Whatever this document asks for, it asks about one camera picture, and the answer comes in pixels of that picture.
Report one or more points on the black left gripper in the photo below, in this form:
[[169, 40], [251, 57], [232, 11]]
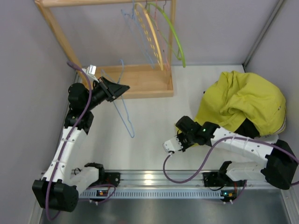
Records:
[[107, 89]]

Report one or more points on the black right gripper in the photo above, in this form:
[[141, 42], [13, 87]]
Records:
[[185, 142]]

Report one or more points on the yellow-green trousers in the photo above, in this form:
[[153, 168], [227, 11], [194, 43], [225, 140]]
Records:
[[236, 96]]

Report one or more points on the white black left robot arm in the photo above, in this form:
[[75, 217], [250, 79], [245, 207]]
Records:
[[58, 189]]

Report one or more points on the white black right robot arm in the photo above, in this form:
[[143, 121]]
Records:
[[269, 158]]

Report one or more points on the yellow plastic hanger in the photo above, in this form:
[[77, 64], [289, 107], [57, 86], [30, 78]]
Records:
[[149, 32]]

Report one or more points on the green plastic hanger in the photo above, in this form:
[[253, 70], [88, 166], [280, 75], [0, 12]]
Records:
[[168, 12]]

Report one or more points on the wooden clothes rack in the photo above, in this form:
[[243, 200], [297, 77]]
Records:
[[144, 81]]

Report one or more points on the black clothes pile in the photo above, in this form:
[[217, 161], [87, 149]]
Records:
[[255, 128]]

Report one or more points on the white laundry basket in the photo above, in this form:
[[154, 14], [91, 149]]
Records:
[[272, 135]]

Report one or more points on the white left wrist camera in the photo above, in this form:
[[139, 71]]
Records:
[[90, 72]]

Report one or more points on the aluminium mounting rail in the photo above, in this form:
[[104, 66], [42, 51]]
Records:
[[138, 184]]

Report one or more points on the pink wire hanger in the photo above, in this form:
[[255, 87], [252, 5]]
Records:
[[161, 42]]

